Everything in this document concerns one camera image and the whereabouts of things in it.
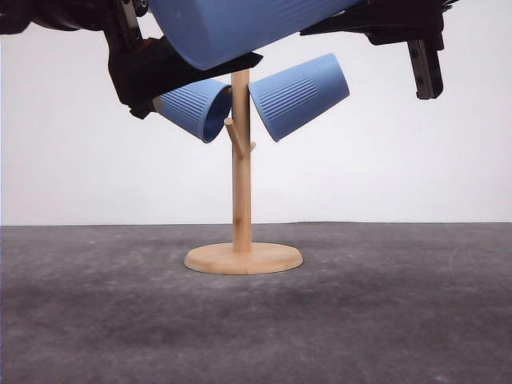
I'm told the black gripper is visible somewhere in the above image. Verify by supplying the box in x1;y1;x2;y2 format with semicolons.
0;0;263;119
299;0;459;99

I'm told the wooden cup tree stand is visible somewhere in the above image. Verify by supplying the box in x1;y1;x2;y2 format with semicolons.
184;70;303;275

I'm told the blue ribbed cup front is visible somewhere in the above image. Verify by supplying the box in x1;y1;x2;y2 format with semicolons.
147;0;364;70

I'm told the blue ribbed cup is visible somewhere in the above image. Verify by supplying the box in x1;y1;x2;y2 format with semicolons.
153;78;232;143
147;0;364;70
249;54;350;141

